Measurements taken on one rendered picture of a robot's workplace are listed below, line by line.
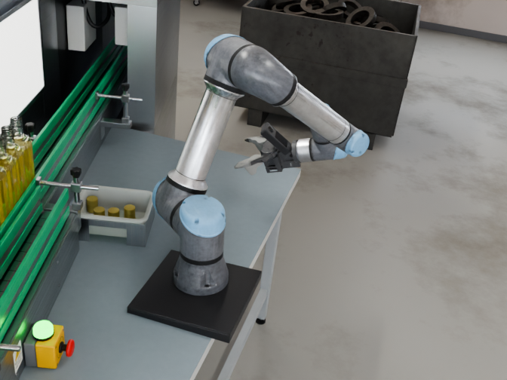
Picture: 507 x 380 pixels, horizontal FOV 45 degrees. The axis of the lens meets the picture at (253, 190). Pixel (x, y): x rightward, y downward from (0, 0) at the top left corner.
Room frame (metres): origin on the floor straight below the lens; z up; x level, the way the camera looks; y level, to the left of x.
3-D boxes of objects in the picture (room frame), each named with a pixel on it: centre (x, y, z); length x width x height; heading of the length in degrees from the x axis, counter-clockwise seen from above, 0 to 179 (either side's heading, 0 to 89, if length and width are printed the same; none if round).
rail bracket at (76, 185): (1.41, 0.51, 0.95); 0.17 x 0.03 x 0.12; 92
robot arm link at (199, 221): (1.32, 0.12, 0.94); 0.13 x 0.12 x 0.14; 36
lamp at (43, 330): (0.99, 0.43, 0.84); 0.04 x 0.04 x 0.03
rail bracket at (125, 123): (2.05, 0.53, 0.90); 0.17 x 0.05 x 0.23; 92
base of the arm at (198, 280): (1.31, 0.12, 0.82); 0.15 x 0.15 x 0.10
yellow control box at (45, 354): (0.99, 0.43, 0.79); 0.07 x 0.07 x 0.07; 2
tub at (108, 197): (1.53, 0.41, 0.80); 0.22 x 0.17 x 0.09; 92
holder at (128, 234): (1.53, 0.44, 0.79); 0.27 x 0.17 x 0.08; 92
